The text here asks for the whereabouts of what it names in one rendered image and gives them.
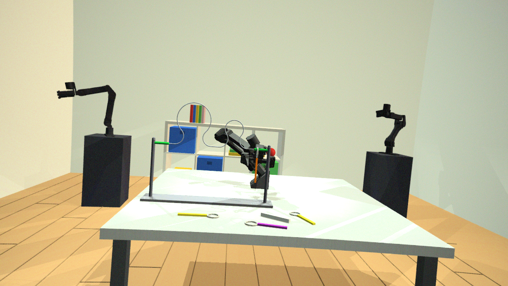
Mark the white rectangular bar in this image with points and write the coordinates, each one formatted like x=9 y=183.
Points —
x=275 y=217

